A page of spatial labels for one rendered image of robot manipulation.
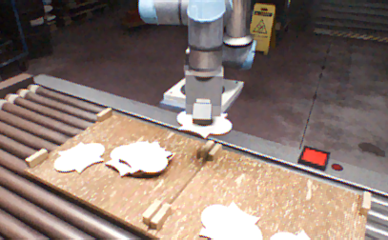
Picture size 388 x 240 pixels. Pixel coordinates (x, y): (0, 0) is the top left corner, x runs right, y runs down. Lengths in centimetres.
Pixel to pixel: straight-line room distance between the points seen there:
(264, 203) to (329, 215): 15
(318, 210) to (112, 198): 49
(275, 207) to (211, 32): 43
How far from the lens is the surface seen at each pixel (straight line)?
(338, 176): 97
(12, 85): 148
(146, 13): 81
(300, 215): 80
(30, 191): 94
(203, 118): 70
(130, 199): 81
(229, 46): 122
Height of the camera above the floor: 151
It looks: 32 degrees down
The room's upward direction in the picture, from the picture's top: straight up
